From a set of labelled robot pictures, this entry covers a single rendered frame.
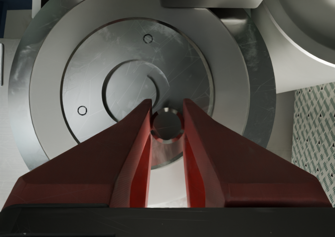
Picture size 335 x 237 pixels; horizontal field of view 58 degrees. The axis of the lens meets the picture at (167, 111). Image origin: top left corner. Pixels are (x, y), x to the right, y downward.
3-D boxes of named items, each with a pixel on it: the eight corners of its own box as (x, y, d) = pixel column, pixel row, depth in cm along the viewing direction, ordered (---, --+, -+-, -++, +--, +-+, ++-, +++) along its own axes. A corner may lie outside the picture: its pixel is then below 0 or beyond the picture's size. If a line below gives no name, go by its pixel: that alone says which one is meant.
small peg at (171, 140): (154, 148, 12) (144, 114, 12) (158, 141, 14) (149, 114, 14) (189, 137, 12) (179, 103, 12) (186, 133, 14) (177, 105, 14)
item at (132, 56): (131, -17, 15) (247, 89, 14) (136, -1, 17) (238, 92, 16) (26, 98, 15) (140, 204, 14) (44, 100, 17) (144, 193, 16)
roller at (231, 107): (250, -18, 15) (251, 208, 15) (202, 65, 41) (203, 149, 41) (28, -16, 16) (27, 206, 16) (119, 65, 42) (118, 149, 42)
